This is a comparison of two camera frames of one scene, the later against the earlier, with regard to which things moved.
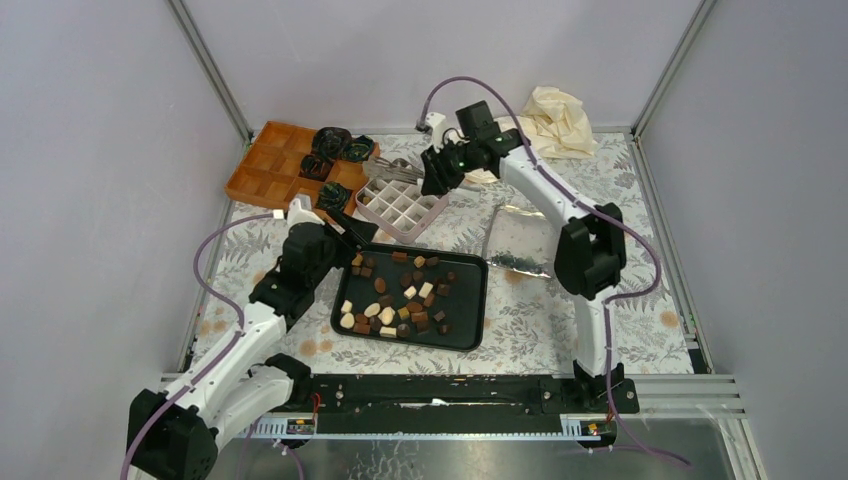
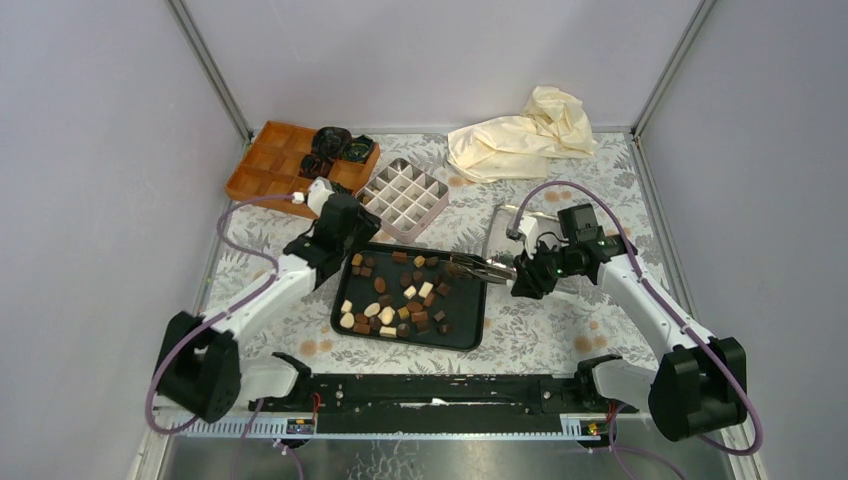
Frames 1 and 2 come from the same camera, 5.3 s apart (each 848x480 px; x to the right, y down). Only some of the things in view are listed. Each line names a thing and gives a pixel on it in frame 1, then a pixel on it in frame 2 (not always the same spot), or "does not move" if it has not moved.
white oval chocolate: [372, 310] does not move
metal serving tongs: [400, 169] to [476, 266]
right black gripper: [437, 178] to [530, 282]
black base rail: [457, 403] does not move
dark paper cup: [359, 150] does not move
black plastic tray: [423, 297] does not move
